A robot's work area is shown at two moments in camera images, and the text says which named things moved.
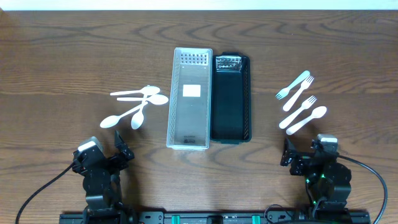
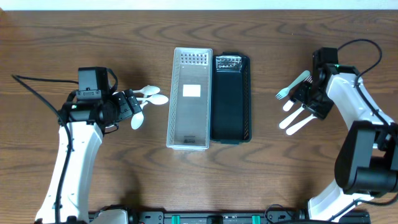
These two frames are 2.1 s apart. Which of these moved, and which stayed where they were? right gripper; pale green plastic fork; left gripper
Moved: right gripper; left gripper
Stayed: pale green plastic fork
